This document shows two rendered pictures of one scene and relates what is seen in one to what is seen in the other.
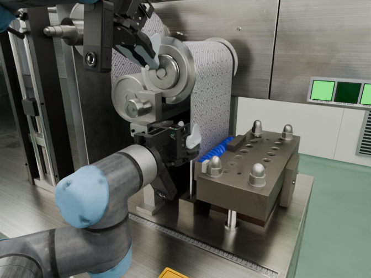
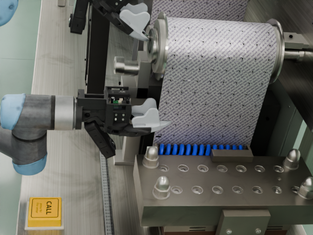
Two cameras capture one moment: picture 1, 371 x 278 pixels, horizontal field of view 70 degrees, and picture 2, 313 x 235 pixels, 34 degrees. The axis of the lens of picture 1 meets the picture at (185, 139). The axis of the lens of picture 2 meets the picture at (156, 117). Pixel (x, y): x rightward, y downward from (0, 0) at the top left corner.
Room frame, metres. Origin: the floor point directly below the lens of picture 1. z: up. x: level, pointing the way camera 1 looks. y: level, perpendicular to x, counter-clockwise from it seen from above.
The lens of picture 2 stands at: (-0.06, -0.69, 1.76)
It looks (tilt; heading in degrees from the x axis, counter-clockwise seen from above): 35 degrees down; 46
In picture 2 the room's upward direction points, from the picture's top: 9 degrees clockwise
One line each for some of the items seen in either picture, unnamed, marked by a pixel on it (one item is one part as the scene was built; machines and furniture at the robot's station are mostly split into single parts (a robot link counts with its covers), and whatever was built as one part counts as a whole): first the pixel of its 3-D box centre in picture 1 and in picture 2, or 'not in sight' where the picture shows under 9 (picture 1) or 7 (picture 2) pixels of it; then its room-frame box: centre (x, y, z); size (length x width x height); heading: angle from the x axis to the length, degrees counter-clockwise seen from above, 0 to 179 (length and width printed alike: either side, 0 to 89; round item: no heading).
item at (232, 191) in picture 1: (256, 162); (227, 189); (0.66, -0.20, 1.00); 0.40 x 0.16 x 0.06; 149
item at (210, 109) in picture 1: (212, 121); (208, 116); (0.69, -0.07, 1.11); 0.23 x 0.01 x 0.18; 149
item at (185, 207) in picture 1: (210, 182); not in sight; (0.69, -0.07, 0.92); 0.28 x 0.04 x 0.04; 149
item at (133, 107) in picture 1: (133, 108); (119, 65); (0.56, 0.11, 1.18); 0.04 x 0.02 x 0.04; 59
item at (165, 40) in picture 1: (167, 71); (160, 46); (0.61, 0.04, 1.25); 0.15 x 0.01 x 0.15; 59
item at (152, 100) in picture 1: (147, 155); (130, 111); (0.59, 0.09, 1.05); 0.06 x 0.05 x 0.31; 149
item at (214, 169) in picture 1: (214, 165); (151, 155); (0.54, -0.07, 1.05); 0.04 x 0.04 x 0.04
